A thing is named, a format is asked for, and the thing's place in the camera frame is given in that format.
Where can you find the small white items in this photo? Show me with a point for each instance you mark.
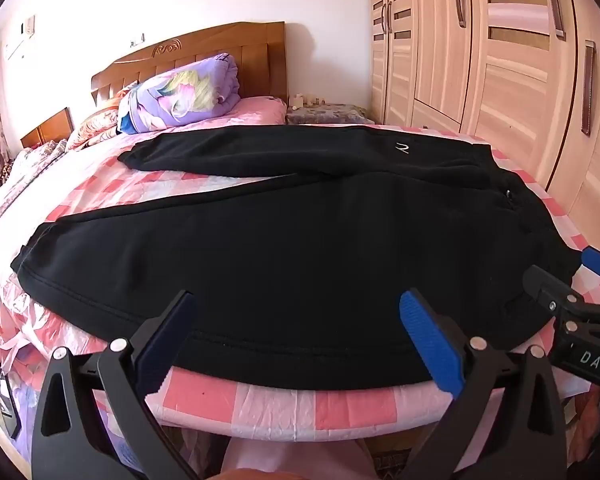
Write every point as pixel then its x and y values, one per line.
pixel 296 102

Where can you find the white wall socket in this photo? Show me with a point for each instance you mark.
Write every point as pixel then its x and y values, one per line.
pixel 137 40

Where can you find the pink pillow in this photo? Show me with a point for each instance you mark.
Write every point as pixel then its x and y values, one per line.
pixel 265 110

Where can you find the wooden bed headboard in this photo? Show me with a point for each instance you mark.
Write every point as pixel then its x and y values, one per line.
pixel 230 40

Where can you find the folded purple printed quilt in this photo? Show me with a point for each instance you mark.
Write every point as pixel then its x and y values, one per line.
pixel 180 90

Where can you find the pink checkered bed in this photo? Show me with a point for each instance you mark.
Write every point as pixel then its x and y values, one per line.
pixel 355 410

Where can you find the floral blanket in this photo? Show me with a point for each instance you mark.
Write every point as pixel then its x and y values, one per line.
pixel 20 175

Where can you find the wooden nightstand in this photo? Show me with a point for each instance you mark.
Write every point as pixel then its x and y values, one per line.
pixel 50 130

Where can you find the floral pillow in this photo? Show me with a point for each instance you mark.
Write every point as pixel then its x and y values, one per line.
pixel 92 125

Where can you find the black pants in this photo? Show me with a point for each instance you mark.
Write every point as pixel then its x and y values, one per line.
pixel 280 260

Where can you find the light wooden wardrobe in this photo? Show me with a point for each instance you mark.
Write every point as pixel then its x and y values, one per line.
pixel 505 75

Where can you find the nightstand with floral cover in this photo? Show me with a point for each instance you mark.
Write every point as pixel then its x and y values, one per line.
pixel 330 112

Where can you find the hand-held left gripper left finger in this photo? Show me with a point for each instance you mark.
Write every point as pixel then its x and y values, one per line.
pixel 165 345

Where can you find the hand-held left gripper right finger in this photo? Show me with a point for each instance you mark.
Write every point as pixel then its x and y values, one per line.
pixel 430 340

